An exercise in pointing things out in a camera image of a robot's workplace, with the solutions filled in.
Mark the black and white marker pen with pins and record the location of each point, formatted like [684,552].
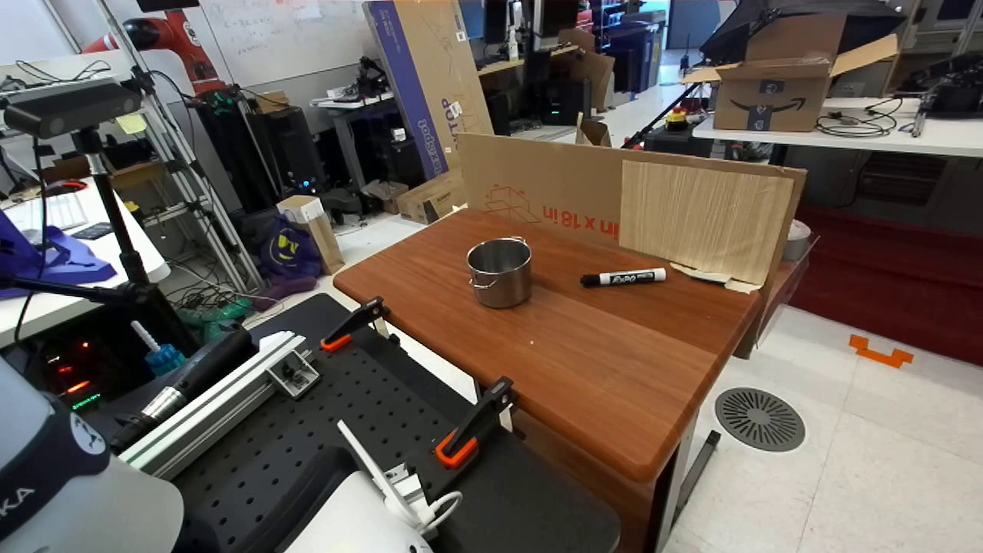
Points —
[626,279]

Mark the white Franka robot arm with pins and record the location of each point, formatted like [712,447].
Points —
[62,480]

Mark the silver metal pot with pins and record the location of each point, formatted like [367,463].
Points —
[500,284]

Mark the brown cardboard panel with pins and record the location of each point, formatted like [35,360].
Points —
[531,187]

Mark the black orange bar clamp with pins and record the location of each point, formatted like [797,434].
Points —
[351,323]
[470,422]

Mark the small brown cardboard box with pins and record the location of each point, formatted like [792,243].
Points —
[312,229]

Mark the tall cardboard box blue edge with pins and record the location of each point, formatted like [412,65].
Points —
[434,71]

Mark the slim aluminium extrusion bar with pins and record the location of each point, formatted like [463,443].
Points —
[367,452]

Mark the purple bag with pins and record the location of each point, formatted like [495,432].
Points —
[276,250]

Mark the light wooden slat board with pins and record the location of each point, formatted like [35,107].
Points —
[706,215]

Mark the white paper strip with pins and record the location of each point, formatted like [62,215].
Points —
[717,279]

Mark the black perforated base board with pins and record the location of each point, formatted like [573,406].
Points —
[307,440]

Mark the black metal table leg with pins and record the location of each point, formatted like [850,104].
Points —
[694,470]

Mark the round floor drain grate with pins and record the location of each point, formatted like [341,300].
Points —
[759,418]

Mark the wide aluminium extrusion bar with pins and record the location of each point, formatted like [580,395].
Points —
[217,400]

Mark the open Amazon cardboard box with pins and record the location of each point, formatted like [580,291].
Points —
[778,88]

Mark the black controller with red lights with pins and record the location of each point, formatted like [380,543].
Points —
[67,370]

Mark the blue cloth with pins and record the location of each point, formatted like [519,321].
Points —
[47,258]

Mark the white grey work table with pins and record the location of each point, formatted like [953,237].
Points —
[923,133]

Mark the metal bracket on wide extrusion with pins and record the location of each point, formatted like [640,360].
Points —
[297,373]

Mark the silver metal shelf frame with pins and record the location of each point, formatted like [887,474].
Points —
[188,187]

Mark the black camera tripod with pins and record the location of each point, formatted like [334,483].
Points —
[118,225]

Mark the black stereo camera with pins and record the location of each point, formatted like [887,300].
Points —
[72,107]

